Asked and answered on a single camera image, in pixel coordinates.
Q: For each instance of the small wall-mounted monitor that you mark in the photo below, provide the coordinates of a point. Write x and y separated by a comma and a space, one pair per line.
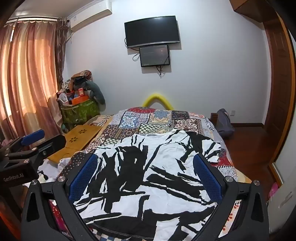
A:
154, 55

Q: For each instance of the brown wooden door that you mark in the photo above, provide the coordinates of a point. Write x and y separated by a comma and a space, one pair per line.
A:
277, 81

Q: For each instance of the black and white t-shirt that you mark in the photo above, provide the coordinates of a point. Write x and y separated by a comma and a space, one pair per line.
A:
161, 173

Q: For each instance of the green patterned storage bag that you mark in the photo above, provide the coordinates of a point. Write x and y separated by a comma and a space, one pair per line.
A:
78, 112

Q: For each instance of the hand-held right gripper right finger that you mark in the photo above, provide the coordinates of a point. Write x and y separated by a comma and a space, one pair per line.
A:
208, 178

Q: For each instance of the orange box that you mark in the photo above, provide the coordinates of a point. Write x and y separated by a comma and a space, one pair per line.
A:
79, 100

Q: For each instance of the white wall socket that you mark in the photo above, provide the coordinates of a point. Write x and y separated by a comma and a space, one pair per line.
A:
232, 112

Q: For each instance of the small red box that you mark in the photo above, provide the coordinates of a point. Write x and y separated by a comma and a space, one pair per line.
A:
81, 92

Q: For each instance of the white cloth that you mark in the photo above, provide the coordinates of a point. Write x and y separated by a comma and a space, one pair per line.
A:
62, 166

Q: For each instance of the pink curtain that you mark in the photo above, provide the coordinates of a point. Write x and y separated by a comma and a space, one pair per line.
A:
27, 76

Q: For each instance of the patchwork printed blanket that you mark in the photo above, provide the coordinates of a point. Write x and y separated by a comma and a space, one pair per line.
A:
138, 122

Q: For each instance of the wall-mounted black television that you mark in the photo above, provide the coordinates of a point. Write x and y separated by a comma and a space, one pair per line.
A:
152, 31

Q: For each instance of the grey bag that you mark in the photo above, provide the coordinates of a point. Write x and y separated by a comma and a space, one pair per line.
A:
224, 122

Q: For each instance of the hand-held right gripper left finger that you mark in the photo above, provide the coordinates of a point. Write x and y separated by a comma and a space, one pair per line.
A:
83, 178

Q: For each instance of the striped bed sheet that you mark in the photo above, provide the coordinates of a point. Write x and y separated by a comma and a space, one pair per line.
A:
100, 120

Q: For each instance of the brown patterned curtain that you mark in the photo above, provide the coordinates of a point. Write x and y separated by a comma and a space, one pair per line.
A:
62, 51

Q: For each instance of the wooden overhead cabinet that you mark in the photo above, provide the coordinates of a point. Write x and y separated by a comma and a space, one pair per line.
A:
252, 8

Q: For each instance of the brown paper bag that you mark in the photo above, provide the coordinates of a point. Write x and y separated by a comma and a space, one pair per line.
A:
81, 75

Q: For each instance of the grey plush toy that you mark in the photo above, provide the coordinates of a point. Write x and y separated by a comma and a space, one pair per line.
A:
96, 91

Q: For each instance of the white air conditioner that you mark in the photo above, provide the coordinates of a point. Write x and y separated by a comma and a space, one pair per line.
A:
90, 16

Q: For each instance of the yellow foam tube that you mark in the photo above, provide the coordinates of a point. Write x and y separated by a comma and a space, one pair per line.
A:
157, 95

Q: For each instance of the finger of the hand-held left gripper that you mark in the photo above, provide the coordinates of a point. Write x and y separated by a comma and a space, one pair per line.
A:
33, 136
52, 143

